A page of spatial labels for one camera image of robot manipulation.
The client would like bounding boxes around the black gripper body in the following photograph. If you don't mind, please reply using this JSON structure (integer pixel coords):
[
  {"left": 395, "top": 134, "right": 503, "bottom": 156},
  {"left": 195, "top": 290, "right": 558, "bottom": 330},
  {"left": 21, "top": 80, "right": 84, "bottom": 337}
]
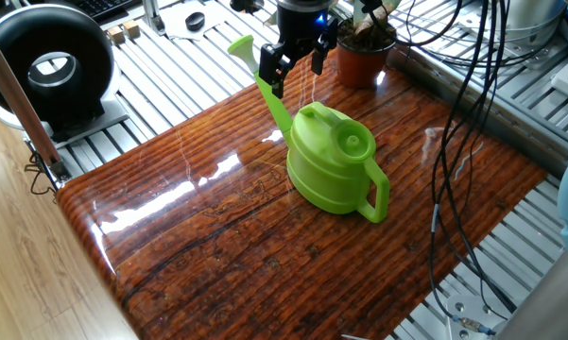
[{"left": 276, "top": 7, "right": 336, "bottom": 51}]

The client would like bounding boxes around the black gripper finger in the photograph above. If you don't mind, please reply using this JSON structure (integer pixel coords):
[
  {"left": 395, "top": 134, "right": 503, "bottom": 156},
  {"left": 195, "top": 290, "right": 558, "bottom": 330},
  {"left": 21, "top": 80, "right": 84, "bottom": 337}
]
[
  {"left": 309, "top": 16, "right": 340, "bottom": 77},
  {"left": 258, "top": 42, "right": 299, "bottom": 100}
]

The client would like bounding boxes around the green plastic watering can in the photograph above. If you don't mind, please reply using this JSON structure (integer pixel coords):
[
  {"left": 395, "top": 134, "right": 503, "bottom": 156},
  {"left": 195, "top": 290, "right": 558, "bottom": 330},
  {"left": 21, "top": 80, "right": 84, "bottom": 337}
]
[{"left": 227, "top": 34, "right": 391, "bottom": 225}]

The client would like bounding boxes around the terracotta plant pot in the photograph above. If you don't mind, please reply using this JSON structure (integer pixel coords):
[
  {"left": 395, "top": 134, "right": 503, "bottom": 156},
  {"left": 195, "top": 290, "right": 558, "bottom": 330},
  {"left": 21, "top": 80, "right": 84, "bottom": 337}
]
[{"left": 336, "top": 27, "right": 398, "bottom": 90}]

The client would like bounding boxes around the green leafy plant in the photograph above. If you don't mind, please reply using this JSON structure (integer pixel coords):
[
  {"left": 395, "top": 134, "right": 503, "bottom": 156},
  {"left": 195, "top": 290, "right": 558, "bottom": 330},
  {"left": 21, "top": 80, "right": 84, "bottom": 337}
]
[{"left": 264, "top": 0, "right": 403, "bottom": 53}]

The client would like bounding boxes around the small black device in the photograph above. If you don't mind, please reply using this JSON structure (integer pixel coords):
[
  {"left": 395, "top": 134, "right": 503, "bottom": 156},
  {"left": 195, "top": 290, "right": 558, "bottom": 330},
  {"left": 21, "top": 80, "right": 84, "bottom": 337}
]
[{"left": 230, "top": 0, "right": 265, "bottom": 14}]

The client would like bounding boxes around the white paper sheet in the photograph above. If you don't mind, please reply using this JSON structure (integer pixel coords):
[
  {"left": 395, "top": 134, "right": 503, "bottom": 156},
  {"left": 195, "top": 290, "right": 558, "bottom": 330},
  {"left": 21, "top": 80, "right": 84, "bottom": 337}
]
[{"left": 159, "top": 0, "right": 232, "bottom": 42}]

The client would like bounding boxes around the small black round cap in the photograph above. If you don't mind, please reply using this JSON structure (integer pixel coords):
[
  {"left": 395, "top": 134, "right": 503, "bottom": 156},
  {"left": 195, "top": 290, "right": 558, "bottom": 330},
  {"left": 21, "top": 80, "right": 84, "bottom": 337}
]
[{"left": 184, "top": 11, "right": 206, "bottom": 33}]

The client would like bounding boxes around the small wooden cube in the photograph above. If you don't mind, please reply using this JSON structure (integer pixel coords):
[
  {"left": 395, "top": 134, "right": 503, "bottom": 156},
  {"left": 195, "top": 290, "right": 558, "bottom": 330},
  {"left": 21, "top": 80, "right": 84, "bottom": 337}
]
[
  {"left": 106, "top": 25, "right": 126, "bottom": 46},
  {"left": 122, "top": 19, "right": 142, "bottom": 40}
]

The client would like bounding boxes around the black keyboard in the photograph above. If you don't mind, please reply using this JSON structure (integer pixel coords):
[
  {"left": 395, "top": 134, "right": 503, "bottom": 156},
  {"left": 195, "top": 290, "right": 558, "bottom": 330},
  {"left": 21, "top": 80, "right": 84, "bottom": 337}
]
[{"left": 73, "top": 0, "right": 138, "bottom": 23}]

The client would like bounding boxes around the wood grain board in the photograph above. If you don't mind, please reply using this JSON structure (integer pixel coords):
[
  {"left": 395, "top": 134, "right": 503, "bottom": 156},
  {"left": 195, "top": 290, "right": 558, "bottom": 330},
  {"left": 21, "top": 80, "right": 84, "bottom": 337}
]
[{"left": 56, "top": 40, "right": 548, "bottom": 340}]

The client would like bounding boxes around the silver robot mounting plate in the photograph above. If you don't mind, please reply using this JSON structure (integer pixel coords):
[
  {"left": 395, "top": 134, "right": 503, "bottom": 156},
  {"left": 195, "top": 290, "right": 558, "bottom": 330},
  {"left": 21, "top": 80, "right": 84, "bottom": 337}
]
[{"left": 445, "top": 295, "right": 507, "bottom": 340}]

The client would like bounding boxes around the black cable with plug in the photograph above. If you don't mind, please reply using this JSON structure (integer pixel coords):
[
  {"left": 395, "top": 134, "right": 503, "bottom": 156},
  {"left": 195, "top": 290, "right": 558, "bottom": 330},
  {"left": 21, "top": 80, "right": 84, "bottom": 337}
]
[{"left": 358, "top": 0, "right": 507, "bottom": 53}]

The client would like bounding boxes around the aluminium upright post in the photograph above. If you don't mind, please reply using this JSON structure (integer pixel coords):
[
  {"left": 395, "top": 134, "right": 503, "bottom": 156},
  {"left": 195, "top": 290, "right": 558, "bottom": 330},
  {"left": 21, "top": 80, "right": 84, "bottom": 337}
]
[{"left": 141, "top": 0, "right": 166, "bottom": 37}]

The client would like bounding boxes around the black cable with grey sleeve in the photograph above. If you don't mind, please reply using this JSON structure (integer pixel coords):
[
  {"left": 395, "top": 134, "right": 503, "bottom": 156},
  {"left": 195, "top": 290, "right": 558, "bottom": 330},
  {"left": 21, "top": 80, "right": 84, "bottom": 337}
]
[{"left": 427, "top": 0, "right": 521, "bottom": 327}]

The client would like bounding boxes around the brown diagonal frame bar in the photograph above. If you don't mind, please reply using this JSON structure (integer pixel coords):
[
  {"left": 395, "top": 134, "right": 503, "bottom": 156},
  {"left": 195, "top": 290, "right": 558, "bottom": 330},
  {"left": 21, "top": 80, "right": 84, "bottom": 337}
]
[{"left": 0, "top": 18, "right": 72, "bottom": 183}]

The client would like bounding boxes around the black ring-shaped device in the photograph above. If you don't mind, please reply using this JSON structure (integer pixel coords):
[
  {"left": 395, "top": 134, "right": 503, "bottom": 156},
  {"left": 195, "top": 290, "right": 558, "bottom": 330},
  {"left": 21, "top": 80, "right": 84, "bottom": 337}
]
[{"left": 0, "top": 3, "right": 131, "bottom": 150}]

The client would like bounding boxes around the thin black looped cable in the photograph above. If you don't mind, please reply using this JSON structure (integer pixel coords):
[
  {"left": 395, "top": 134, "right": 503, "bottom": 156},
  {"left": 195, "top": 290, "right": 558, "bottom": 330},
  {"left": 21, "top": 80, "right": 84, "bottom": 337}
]
[{"left": 24, "top": 150, "right": 60, "bottom": 197}]

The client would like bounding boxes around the silver cable connector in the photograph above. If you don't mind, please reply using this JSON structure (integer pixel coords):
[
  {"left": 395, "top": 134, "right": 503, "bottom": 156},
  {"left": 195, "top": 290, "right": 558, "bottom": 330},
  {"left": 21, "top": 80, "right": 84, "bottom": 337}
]
[{"left": 453, "top": 314, "right": 497, "bottom": 337}]

